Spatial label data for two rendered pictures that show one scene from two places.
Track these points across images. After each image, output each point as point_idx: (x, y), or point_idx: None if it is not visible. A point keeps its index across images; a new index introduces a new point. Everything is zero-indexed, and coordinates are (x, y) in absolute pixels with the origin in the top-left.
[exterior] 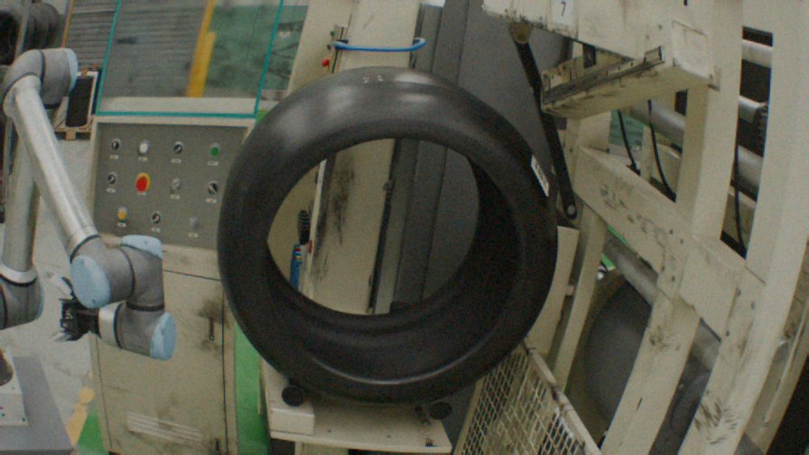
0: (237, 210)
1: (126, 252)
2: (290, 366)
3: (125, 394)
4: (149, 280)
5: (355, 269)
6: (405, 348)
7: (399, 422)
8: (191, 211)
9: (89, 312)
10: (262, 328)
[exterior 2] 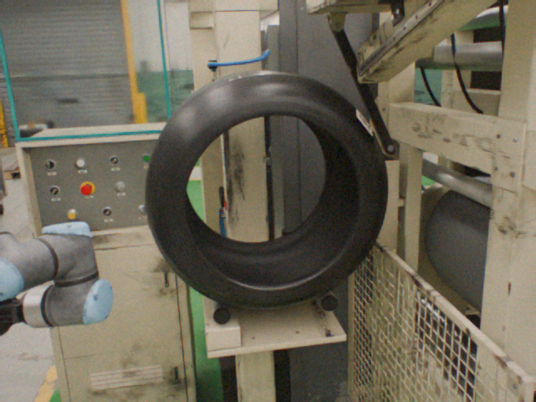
0: (157, 187)
1: (45, 239)
2: (216, 291)
3: (89, 358)
4: (76, 257)
5: (255, 213)
6: (296, 258)
7: (302, 316)
8: (138, 202)
9: (12, 304)
10: (191, 267)
